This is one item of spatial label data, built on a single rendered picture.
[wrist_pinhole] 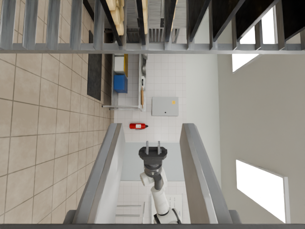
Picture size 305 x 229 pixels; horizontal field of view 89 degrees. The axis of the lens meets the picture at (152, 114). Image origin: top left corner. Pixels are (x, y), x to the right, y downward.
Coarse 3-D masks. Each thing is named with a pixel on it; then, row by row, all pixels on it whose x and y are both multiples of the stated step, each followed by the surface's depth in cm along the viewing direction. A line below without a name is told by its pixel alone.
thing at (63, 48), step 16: (0, 48) 62; (16, 48) 62; (64, 48) 62; (112, 48) 61; (128, 48) 61; (160, 48) 61; (176, 48) 61; (208, 48) 61; (224, 48) 61; (272, 48) 61; (288, 48) 61
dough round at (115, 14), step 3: (117, 6) 49; (117, 9) 48; (111, 12) 48; (114, 12) 48; (117, 12) 48; (114, 15) 48; (117, 15) 48; (114, 18) 48; (117, 18) 49; (114, 21) 49; (117, 21) 49; (117, 24) 51
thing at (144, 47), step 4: (148, 0) 63; (148, 4) 63; (148, 8) 63; (148, 12) 62; (148, 16) 62; (148, 20) 62; (148, 24) 62; (148, 28) 62; (148, 32) 62; (148, 36) 62; (148, 40) 61; (148, 44) 61; (144, 48) 61; (148, 48) 61
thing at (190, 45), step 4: (188, 4) 60; (188, 8) 60; (188, 12) 60; (188, 16) 60; (188, 20) 59; (188, 24) 59; (188, 28) 59; (188, 32) 59; (188, 36) 59; (188, 40) 59; (192, 40) 61; (188, 44) 59; (192, 44) 61; (188, 48) 60; (192, 48) 61
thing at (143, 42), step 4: (136, 0) 40; (140, 0) 40; (140, 4) 41; (140, 8) 42; (140, 12) 44; (140, 16) 45; (140, 20) 47; (140, 24) 49; (140, 28) 51; (140, 32) 53; (144, 32) 53; (144, 36) 55; (144, 40) 58; (144, 44) 60
